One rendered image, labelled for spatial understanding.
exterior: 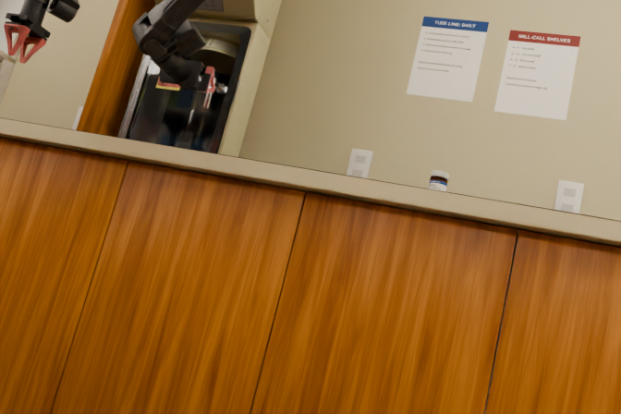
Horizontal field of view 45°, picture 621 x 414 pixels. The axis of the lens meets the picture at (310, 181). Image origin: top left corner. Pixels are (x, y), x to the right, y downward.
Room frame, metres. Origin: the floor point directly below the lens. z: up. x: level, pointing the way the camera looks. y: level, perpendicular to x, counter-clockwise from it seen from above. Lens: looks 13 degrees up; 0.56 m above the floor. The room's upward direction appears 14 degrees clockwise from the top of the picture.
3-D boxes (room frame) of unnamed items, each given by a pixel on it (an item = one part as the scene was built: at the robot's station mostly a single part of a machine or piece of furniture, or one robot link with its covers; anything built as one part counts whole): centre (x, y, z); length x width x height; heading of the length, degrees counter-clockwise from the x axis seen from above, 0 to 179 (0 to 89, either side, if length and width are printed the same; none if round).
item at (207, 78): (1.79, 0.32, 1.14); 0.09 x 0.07 x 0.07; 160
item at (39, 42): (1.82, 0.79, 1.14); 0.07 x 0.07 x 0.09; 70
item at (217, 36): (2.01, 0.40, 1.19); 0.30 x 0.01 x 0.40; 70
